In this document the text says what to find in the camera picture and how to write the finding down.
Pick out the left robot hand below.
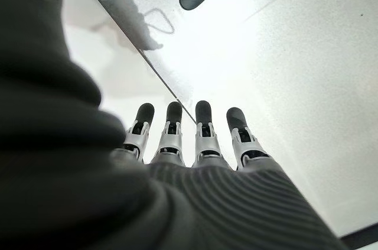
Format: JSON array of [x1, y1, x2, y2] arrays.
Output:
[[0, 0, 349, 250]]

